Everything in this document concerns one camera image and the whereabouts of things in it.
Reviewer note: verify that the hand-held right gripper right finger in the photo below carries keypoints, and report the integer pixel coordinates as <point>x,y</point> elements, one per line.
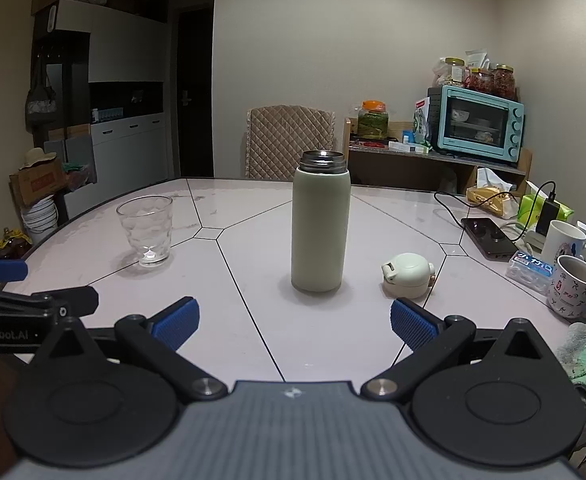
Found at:
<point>413,324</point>

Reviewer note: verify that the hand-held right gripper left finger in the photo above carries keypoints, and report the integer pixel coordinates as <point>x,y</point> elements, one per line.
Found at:
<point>177,324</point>

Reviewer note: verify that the clear glass cup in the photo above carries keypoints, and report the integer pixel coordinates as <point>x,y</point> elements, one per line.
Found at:
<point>145,232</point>

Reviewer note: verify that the pale green thermos bottle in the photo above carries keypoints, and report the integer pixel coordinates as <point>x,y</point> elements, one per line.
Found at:
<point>320,235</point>

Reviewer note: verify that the pale green bottle cap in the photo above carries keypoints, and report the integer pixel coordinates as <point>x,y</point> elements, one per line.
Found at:
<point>407,272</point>

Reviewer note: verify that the group of glass bottles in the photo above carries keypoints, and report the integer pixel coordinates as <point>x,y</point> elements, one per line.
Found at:
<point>3,245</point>

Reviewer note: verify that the stack of white buckets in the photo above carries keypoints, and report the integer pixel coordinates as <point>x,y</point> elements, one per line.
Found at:
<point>40,220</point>

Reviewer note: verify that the brown cardboard box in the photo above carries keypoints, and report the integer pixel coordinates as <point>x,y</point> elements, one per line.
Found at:
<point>38,182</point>

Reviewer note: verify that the black power strip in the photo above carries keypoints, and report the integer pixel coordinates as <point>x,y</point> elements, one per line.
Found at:
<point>488,237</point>

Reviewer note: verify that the straw hat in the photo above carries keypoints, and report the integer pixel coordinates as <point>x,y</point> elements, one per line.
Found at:
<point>38,157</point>

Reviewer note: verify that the blue white plastic packet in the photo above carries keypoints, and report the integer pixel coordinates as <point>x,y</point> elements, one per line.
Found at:
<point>528,272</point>

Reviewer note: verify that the yellow bag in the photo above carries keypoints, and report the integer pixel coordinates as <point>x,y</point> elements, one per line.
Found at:
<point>493,201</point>

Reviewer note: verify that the white cabinet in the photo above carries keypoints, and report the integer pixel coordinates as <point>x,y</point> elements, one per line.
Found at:
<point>128,160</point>

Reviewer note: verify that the wooden shelf unit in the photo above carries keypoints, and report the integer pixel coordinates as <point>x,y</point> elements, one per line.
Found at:
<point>398,170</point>

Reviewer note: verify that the patterned white mug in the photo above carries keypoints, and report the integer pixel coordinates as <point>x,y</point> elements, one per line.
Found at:
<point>573,290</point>

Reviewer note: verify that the white plastic bag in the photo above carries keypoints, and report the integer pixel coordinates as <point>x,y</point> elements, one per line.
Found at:
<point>490,179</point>

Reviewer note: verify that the green box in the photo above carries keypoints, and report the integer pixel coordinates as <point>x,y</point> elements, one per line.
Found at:
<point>530,207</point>

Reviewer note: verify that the black charger adapter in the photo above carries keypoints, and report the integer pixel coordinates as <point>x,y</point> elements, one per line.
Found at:
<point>548,217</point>

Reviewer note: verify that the flat white box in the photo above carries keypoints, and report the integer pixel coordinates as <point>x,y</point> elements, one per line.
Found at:
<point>408,147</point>

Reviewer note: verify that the grey hanging bag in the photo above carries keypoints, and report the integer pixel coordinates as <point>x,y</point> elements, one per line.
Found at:
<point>40,95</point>

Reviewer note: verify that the red flat item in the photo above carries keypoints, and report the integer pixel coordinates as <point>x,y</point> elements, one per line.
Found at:
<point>370,144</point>

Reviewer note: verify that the green white snack bag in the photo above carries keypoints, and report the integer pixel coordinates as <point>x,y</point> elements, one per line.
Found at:
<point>420,122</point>

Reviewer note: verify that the orange-lidded green jar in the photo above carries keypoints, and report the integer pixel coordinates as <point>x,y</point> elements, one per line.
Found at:
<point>373,122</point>

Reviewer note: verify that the beige quilted chair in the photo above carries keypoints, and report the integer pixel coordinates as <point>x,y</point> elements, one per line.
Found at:
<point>288,140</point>

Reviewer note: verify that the teal toaster oven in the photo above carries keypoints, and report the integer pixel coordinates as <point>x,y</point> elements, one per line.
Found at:
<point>515,132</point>

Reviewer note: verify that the dark door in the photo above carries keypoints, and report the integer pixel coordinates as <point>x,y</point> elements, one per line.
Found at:
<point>195,100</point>

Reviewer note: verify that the clear plastic food bag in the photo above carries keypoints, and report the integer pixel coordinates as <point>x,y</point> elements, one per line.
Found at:
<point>439,76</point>

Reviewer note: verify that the small red-filled glass jar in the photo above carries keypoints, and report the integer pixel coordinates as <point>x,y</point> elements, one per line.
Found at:
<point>480,81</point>

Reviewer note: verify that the yellow-lidded glass jar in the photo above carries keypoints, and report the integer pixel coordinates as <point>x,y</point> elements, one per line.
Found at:
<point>455,72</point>

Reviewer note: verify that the large red-filled glass jar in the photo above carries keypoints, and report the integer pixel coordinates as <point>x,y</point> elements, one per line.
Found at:
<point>504,82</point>

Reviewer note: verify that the white pouch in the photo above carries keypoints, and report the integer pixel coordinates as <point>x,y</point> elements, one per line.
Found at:
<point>475,59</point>

